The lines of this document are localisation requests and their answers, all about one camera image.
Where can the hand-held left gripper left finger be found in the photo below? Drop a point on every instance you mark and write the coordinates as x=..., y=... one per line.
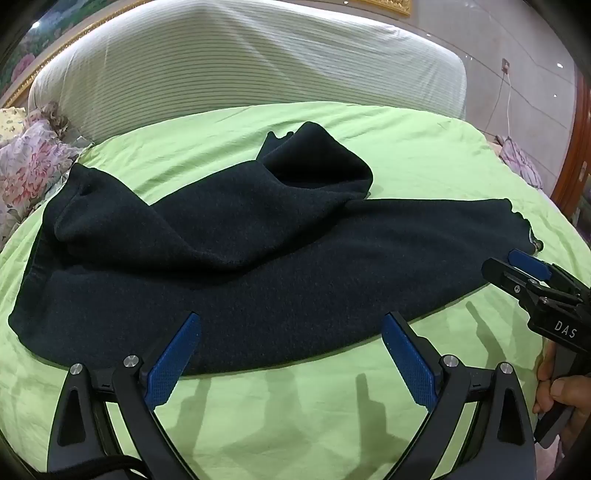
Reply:
x=175, y=357

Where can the wooden door frame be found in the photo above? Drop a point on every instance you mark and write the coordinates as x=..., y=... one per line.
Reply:
x=575, y=152

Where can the green bed sheet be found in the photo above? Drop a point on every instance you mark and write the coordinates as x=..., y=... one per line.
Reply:
x=300, y=415

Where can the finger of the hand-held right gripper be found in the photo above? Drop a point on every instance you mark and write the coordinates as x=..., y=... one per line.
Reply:
x=528, y=263
x=505, y=277

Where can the floral pillow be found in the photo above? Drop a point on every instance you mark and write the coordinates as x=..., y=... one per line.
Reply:
x=32, y=166

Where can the black pants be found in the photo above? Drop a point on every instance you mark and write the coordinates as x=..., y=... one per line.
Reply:
x=258, y=277

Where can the striped padded headboard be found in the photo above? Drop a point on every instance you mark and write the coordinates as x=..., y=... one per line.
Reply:
x=240, y=64

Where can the person's right hand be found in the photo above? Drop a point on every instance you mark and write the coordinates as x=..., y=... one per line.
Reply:
x=575, y=392

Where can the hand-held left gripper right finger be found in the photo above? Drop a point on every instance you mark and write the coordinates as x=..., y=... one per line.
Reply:
x=408, y=357

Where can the wall socket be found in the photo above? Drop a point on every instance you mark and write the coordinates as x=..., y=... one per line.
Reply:
x=506, y=66

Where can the pink floral cloth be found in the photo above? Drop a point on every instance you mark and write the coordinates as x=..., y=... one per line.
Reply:
x=521, y=161

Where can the gold framed floral painting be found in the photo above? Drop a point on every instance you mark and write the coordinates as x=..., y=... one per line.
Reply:
x=34, y=50

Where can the yellow printed pillow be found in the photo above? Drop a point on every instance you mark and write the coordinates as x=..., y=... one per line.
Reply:
x=11, y=121

